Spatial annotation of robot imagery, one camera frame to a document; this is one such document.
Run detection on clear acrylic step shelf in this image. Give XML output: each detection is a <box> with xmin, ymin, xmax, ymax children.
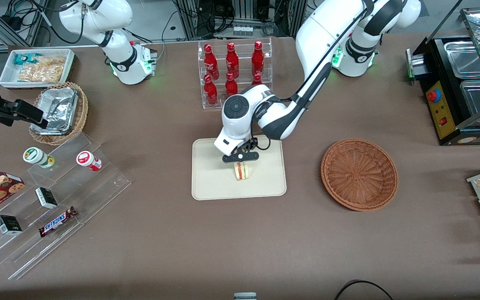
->
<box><xmin>0</xmin><ymin>132</ymin><xmax>133</xmax><ymax>281</ymax></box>

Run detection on snickers chocolate bar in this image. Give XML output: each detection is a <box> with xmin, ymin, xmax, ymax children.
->
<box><xmin>38</xmin><ymin>206</ymin><xmax>78</xmax><ymax>238</ymax></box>

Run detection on white rectangular bin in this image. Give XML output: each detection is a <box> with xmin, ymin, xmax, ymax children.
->
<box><xmin>0</xmin><ymin>48</ymin><xmax>76</xmax><ymax>90</ymax></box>

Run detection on black cable loop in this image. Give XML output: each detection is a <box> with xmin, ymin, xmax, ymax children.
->
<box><xmin>333</xmin><ymin>280</ymin><xmax>395</xmax><ymax>300</ymax></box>

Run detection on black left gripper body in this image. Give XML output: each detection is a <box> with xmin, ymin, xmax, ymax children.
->
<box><xmin>222</xmin><ymin>142</ymin><xmax>260</xmax><ymax>163</ymax></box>

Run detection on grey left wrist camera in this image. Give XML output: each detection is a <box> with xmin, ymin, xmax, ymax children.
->
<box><xmin>214</xmin><ymin>135</ymin><xmax>238</xmax><ymax>158</ymax></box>

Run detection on cream plastic tray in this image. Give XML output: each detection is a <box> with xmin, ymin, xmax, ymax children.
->
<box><xmin>191</xmin><ymin>134</ymin><xmax>287</xmax><ymax>201</ymax></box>

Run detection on red lid white cup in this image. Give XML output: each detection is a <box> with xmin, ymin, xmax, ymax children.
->
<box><xmin>76</xmin><ymin>150</ymin><xmax>103</xmax><ymax>172</ymax></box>

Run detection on small black box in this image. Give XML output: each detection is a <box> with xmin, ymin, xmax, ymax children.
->
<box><xmin>35</xmin><ymin>187</ymin><xmax>59</xmax><ymax>210</ymax></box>
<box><xmin>0</xmin><ymin>215</ymin><xmax>23</xmax><ymax>236</ymax></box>

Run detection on silver foil tray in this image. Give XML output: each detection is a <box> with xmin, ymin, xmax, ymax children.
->
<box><xmin>30</xmin><ymin>87</ymin><xmax>79</xmax><ymax>136</ymax></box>

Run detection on light wicker basket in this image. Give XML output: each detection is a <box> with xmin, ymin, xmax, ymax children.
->
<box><xmin>28</xmin><ymin>81</ymin><xmax>89</xmax><ymax>146</ymax></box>

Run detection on clear bag of chips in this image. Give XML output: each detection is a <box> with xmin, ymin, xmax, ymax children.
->
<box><xmin>17</xmin><ymin>56</ymin><xmax>67</xmax><ymax>83</ymax></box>

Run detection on green lid white cup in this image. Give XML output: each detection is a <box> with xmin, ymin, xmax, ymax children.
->
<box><xmin>22</xmin><ymin>147</ymin><xmax>55</xmax><ymax>169</ymax></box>

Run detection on black food warmer machine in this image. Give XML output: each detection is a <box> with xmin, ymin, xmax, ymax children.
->
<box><xmin>406</xmin><ymin>0</ymin><xmax>480</xmax><ymax>146</ymax></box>

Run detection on round brown wicker basket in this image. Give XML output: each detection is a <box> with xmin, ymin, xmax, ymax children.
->
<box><xmin>321</xmin><ymin>138</ymin><xmax>399</xmax><ymax>212</ymax></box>

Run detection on blue green snack packet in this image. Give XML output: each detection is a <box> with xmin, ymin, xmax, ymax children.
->
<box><xmin>13</xmin><ymin>52</ymin><xmax>41</xmax><ymax>65</ymax></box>

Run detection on triangular sandwich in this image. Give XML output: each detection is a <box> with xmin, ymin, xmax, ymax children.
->
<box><xmin>234</xmin><ymin>162</ymin><xmax>251</xmax><ymax>181</ymax></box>

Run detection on clear acrylic bottle rack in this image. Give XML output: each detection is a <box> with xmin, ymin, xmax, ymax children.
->
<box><xmin>197</xmin><ymin>37</ymin><xmax>273</xmax><ymax>110</ymax></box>

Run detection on aluminium frame post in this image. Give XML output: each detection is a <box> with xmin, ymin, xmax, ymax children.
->
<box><xmin>287</xmin><ymin>0</ymin><xmax>308</xmax><ymax>38</ymax></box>
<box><xmin>179</xmin><ymin>0</ymin><xmax>200</xmax><ymax>40</ymax></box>

